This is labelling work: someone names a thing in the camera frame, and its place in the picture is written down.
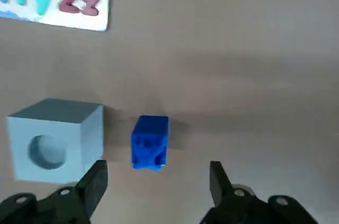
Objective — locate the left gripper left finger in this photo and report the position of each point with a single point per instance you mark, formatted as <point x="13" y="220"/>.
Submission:
<point x="87" y="189"/>

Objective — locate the grey block with round hole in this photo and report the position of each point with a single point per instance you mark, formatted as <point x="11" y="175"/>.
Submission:
<point x="53" y="118"/>

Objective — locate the blue toy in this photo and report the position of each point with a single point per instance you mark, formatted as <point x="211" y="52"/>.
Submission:
<point x="151" y="134"/>

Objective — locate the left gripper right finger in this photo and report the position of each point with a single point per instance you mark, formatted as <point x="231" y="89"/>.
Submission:
<point x="225" y="197"/>

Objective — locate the colourful alphabet puzzle board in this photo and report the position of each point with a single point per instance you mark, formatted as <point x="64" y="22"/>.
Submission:
<point x="79" y="20"/>

